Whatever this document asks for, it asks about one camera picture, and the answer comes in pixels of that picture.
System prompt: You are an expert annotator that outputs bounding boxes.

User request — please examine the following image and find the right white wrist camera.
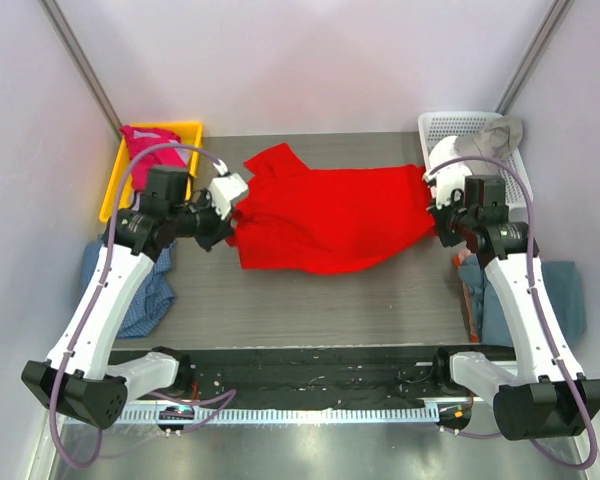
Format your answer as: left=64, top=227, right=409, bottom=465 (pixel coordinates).
left=423, top=164, right=471, bottom=209

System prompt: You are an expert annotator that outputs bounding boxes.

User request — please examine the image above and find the lavender t shirt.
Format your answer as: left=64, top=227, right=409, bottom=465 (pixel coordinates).
left=173, top=147, right=191, bottom=169

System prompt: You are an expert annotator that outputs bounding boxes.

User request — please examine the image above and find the pink t shirt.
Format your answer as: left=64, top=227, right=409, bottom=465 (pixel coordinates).
left=119, top=124, right=186, bottom=191

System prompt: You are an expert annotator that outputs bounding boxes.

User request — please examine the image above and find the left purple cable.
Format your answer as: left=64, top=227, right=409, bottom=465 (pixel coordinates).
left=48, top=142, right=237, bottom=469

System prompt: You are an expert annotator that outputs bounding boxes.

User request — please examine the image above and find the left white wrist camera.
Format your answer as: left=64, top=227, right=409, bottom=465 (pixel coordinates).
left=208, top=160, right=249, bottom=220

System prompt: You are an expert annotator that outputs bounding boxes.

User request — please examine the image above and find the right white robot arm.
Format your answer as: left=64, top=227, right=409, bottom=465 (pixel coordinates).
left=431, top=175, right=600, bottom=441

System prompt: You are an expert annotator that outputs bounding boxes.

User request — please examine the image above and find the blue checkered shirt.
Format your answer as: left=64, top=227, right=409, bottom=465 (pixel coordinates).
left=81, top=231, right=178, bottom=339

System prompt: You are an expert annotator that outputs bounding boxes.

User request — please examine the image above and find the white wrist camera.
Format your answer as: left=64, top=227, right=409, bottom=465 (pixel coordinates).
left=208, top=160, right=249, bottom=220
left=423, top=164, right=471, bottom=209

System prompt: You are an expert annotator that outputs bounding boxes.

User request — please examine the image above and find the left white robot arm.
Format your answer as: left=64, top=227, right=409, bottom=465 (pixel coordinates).
left=21, top=167, right=248, bottom=429

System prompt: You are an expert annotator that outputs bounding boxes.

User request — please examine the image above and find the red t shirt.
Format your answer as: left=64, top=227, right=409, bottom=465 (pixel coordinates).
left=226, top=143, right=434, bottom=275

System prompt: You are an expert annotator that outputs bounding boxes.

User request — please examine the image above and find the white perforated basket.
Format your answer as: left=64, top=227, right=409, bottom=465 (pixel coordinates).
left=418, top=111, right=531, bottom=221

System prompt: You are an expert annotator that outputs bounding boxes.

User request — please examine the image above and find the yellow plastic bin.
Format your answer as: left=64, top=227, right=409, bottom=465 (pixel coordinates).
left=99, top=121, right=204, bottom=223

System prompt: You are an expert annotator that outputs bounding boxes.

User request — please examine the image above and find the grey shirt in basket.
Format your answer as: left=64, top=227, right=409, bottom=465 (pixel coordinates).
left=455, top=115, right=524, bottom=163

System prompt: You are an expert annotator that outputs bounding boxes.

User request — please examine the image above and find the teal folded t shirt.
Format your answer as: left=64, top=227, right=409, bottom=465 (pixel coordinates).
left=457, top=253, right=587, bottom=348

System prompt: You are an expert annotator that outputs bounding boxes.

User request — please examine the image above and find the white shirt in basket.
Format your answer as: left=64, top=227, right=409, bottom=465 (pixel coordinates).
left=427, top=136, right=471, bottom=176

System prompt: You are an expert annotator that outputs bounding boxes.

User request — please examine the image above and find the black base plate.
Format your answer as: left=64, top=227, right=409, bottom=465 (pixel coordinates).
left=163, top=345, right=469, bottom=410

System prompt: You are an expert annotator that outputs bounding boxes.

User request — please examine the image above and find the white slotted cable duct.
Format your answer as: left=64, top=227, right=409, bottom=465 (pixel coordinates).
left=116, top=403, right=439, bottom=426

